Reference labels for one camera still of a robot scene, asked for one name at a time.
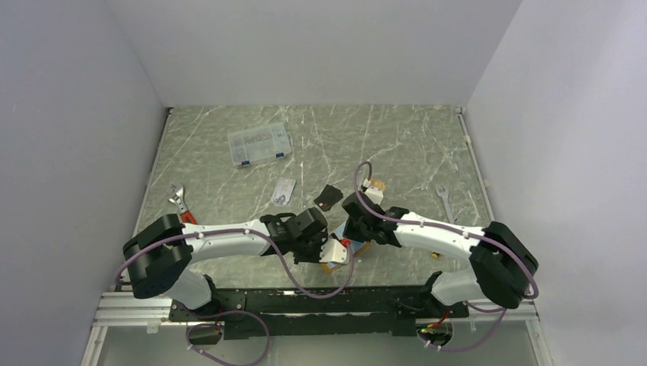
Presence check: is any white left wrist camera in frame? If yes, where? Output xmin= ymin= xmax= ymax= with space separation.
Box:
xmin=320 ymin=238 xmax=349 ymax=265

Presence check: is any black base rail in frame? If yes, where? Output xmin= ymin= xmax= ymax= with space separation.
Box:
xmin=169 ymin=285 xmax=471 ymax=340

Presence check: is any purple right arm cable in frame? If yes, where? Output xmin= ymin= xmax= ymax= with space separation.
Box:
xmin=353 ymin=161 xmax=540 ymax=354

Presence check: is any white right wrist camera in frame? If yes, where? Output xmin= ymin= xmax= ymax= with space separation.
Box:
xmin=364 ymin=181 xmax=384 ymax=205

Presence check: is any silver open-end wrench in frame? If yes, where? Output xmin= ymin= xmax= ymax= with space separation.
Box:
xmin=436 ymin=186 xmax=455 ymax=224

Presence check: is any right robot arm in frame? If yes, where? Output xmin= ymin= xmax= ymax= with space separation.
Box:
xmin=342 ymin=192 xmax=539 ymax=316

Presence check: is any red-handled adjustable wrench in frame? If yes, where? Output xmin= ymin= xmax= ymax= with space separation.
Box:
xmin=167 ymin=184 xmax=198 ymax=225

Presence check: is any small orange card sleeve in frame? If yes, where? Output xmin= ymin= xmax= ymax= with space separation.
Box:
xmin=370 ymin=179 xmax=386 ymax=191

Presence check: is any silver VIP card bottom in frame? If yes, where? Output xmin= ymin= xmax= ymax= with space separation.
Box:
xmin=271 ymin=177 xmax=296 ymax=207

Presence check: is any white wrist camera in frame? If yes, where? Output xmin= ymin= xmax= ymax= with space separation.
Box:
xmin=364 ymin=181 xmax=384 ymax=205
xmin=320 ymin=238 xmax=349 ymax=265

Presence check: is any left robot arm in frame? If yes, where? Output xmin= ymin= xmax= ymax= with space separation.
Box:
xmin=123 ymin=208 xmax=336 ymax=320

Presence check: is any clear plastic organizer box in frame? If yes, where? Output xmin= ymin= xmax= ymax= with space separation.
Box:
xmin=227 ymin=123 xmax=292 ymax=167

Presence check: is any orange leather card holder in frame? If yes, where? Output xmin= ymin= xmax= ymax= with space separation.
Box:
xmin=321 ymin=222 xmax=372 ymax=275

